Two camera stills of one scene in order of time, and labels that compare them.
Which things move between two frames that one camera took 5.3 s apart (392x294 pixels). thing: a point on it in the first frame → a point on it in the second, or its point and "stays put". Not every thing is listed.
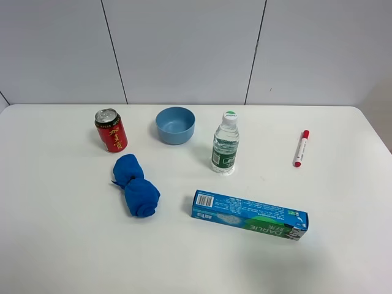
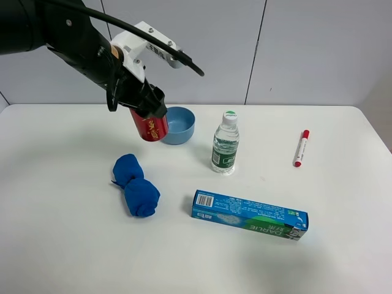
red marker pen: x=304 y=138 stays put
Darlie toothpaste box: x=269 y=219 stays put
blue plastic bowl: x=175 y=125 stays put
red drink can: x=111 y=130 → x=150 y=128
